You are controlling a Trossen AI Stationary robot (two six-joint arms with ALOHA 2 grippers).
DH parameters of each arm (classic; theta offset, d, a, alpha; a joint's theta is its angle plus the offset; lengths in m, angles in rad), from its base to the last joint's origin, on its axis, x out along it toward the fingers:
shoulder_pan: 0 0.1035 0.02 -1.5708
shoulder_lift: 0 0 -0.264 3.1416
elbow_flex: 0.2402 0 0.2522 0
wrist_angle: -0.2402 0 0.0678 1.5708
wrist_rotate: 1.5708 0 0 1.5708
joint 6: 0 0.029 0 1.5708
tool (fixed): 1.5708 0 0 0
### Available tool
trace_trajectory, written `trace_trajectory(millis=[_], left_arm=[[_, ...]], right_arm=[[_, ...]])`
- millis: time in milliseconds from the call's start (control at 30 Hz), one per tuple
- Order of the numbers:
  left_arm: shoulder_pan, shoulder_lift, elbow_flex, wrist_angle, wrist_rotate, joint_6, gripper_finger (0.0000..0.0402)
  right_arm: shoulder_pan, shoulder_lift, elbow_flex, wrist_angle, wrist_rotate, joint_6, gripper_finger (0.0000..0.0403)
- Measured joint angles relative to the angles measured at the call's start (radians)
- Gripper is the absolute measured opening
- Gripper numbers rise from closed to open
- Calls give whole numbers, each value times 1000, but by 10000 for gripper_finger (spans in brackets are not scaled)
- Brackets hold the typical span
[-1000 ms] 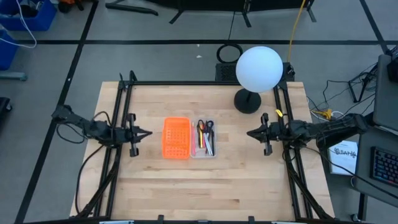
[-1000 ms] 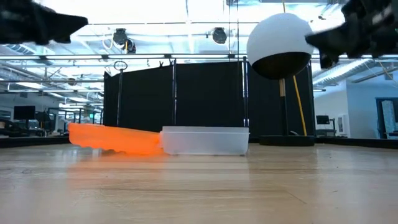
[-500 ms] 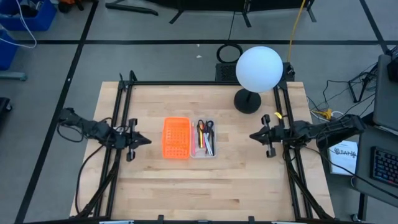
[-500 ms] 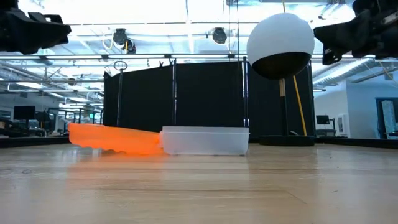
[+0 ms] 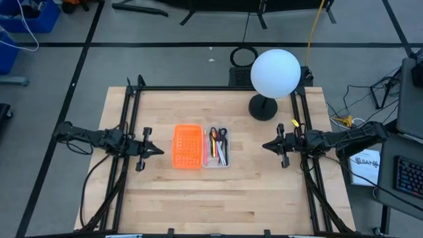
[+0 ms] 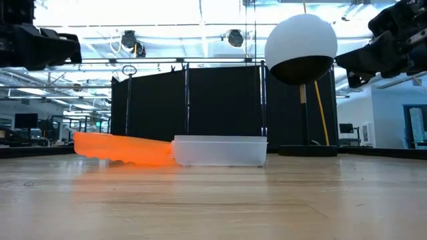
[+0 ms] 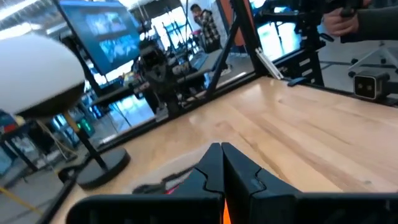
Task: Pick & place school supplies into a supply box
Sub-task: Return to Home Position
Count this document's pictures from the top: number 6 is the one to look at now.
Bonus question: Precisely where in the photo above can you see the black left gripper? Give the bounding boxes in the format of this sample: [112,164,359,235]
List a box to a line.
[0,0,83,71]

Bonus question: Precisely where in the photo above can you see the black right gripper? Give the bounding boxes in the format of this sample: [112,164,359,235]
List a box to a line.
[335,0,427,89]

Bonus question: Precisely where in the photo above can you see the orange plastic box lid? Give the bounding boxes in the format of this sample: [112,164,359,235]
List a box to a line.
[73,131,175,167]

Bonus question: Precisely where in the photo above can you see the clear plastic supply box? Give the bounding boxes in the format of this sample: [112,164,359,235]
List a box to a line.
[171,135,268,167]

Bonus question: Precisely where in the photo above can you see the white globe lamp black base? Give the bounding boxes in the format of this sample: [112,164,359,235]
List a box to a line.
[264,13,338,157]

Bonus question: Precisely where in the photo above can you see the dark framed glass door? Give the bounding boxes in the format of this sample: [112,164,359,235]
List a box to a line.
[402,104,427,150]

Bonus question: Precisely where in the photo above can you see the large black monitor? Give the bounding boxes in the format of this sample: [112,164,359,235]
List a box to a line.
[14,113,39,130]

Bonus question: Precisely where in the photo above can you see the black partition screen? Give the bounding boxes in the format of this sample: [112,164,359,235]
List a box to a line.
[110,65,338,145]

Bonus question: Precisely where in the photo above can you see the yellow cable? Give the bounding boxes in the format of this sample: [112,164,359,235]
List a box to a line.
[313,79,331,147]

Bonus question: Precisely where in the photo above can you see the black ceiling device with cables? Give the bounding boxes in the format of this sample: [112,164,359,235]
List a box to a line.
[120,29,147,58]

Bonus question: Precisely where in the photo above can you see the ring on thin stand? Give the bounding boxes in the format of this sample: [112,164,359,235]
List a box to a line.
[121,64,138,141]

